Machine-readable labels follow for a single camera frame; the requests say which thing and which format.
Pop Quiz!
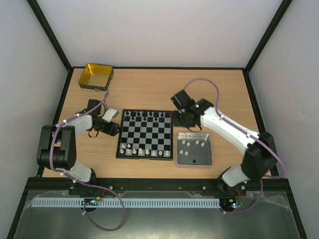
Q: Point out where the grey tray of chess pieces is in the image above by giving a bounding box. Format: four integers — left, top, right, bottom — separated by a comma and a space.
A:
176, 132, 213, 167

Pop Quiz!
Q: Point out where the black and white chessboard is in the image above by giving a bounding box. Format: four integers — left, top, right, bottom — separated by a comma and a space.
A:
116, 109, 173, 161

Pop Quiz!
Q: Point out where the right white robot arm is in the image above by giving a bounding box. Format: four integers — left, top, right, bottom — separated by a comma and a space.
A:
171, 90, 280, 195

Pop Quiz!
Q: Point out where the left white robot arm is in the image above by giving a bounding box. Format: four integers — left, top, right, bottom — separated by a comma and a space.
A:
37, 100, 120, 183

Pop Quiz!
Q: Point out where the yellow square metal tin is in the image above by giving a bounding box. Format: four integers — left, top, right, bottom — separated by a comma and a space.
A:
78, 63, 114, 93

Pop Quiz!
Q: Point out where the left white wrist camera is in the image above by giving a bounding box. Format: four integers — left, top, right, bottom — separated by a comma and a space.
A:
102, 108, 119, 122

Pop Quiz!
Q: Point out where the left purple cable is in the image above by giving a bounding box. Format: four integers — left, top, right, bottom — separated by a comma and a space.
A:
49, 91, 126, 231

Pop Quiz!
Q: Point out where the purple cable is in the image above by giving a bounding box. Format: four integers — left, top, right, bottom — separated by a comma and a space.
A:
49, 91, 126, 231
183, 78, 286, 215

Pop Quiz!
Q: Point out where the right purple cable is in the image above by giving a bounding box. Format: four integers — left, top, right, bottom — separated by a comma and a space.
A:
183, 78, 286, 215

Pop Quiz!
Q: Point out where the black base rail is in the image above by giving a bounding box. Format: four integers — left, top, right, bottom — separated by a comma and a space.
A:
68, 177, 247, 196

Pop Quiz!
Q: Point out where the light blue slotted cable duct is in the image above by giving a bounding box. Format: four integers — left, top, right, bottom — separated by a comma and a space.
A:
31, 198, 220, 209

